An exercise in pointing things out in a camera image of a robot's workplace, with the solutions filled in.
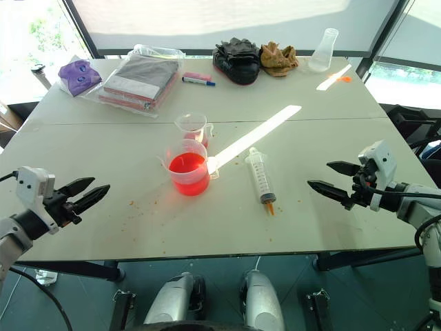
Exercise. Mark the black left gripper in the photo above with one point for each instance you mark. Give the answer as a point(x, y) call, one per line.
point(60, 210)

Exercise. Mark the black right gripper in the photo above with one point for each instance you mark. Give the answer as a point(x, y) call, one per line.
point(363, 193)

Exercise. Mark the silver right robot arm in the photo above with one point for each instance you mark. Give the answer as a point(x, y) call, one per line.
point(418, 207)

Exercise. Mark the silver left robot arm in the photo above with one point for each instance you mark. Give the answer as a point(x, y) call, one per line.
point(15, 229)

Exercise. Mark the large clear plastic syringe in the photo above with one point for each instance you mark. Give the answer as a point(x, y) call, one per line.
point(262, 176)

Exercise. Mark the beaker with red liquid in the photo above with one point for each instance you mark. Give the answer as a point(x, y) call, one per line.
point(189, 172)

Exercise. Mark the small clear measuring cup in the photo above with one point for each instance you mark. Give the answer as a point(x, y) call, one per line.
point(193, 125)

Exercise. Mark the black table support bar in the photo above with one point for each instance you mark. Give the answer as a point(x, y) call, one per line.
point(368, 259)
point(69, 268)

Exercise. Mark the black chair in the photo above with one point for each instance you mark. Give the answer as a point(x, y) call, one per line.
point(413, 124)

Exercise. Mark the small orange cap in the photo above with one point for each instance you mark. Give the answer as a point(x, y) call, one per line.
point(345, 79)

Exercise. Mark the cardboard box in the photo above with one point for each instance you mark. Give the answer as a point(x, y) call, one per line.
point(5, 115)

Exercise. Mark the purple plastic pack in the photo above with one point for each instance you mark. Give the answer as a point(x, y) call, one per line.
point(77, 77)

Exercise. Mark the books in clear plastic bag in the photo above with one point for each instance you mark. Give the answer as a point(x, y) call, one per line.
point(138, 81)

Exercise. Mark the clear conical flask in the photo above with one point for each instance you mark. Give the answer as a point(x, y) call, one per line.
point(322, 51)

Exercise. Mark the brown crumpled cloth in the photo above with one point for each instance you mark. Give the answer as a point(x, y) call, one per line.
point(277, 58)

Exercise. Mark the silver left robot leg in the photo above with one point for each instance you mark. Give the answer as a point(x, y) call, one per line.
point(172, 300)

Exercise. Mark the silver robot leg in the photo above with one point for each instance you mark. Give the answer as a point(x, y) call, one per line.
point(172, 300)
point(262, 303)

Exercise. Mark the silver right robot leg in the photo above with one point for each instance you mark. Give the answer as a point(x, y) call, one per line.
point(262, 303)

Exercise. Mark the blue whiteboard marker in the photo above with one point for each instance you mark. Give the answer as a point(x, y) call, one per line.
point(198, 81)

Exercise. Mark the pink eraser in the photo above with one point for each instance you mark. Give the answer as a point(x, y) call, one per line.
point(196, 75)

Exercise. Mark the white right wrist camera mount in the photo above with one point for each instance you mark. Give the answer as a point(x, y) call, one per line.
point(380, 162)

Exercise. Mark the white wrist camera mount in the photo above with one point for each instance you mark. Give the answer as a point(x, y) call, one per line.
point(32, 188)
point(380, 162)

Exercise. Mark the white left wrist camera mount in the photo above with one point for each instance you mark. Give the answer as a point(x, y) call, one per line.
point(32, 188)

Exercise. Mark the black metal clamp bracket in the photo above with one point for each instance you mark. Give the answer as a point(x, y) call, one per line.
point(318, 310)
point(121, 310)

